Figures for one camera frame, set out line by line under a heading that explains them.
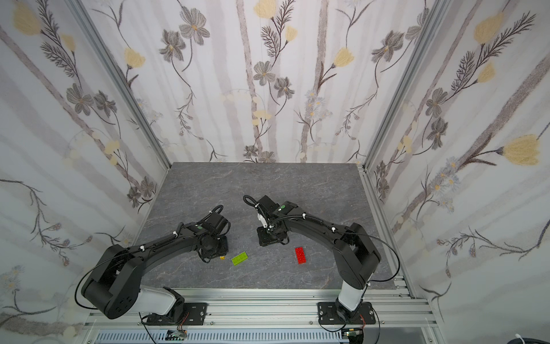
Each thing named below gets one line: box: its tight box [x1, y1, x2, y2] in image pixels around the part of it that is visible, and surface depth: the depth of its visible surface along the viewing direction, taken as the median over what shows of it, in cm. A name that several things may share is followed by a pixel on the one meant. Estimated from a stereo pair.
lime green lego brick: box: [231, 251, 249, 266], surface depth 88 cm
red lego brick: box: [295, 246, 307, 265], surface depth 88 cm
